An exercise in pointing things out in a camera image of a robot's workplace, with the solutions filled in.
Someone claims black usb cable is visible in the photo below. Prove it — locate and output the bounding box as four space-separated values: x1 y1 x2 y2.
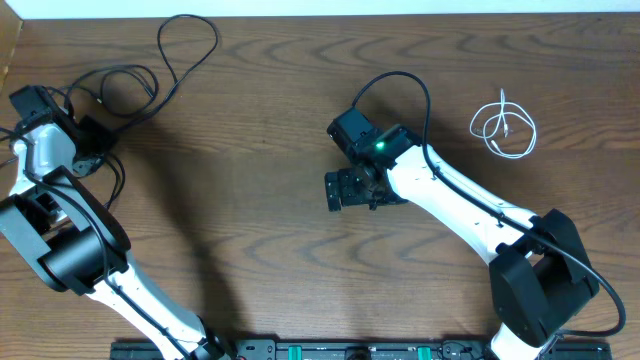
0 124 127 211

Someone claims white usb cable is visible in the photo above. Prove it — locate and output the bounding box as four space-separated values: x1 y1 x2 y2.
468 87 538 160

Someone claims thin black cable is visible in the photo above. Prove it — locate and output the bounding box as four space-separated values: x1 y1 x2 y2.
44 13 220 136

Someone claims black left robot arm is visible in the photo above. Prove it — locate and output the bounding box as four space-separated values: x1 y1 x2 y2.
1 85 237 359

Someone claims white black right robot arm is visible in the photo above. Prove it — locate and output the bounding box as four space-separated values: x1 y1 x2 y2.
325 108 599 359

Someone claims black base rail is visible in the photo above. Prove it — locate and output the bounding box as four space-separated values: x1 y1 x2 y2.
109 339 613 360

